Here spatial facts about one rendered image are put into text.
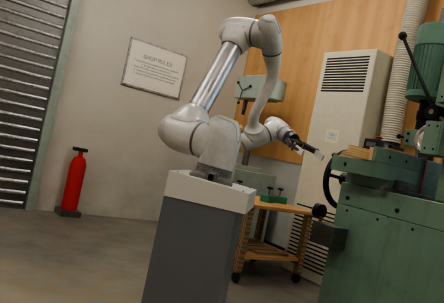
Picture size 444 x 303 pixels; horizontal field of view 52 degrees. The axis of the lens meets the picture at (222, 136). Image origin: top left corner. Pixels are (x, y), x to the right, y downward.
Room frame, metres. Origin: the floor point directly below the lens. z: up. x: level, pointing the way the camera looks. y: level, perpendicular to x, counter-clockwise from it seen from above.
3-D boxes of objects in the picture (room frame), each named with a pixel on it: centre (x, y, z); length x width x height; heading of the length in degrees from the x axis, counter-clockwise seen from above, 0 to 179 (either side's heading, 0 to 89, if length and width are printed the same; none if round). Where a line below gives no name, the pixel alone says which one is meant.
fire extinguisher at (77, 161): (4.06, 1.19, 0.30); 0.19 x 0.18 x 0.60; 35
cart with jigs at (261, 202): (3.39, -0.36, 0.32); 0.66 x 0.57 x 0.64; 126
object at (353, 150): (1.82, -0.70, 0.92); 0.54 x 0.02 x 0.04; 122
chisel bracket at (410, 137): (1.86, -0.81, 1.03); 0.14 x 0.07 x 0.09; 32
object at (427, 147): (1.64, -0.76, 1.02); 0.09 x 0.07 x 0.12; 122
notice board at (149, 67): (4.47, 0.77, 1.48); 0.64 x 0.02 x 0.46; 125
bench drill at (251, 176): (4.24, -0.26, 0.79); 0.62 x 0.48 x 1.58; 34
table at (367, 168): (1.97, -0.74, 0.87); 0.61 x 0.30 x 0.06; 122
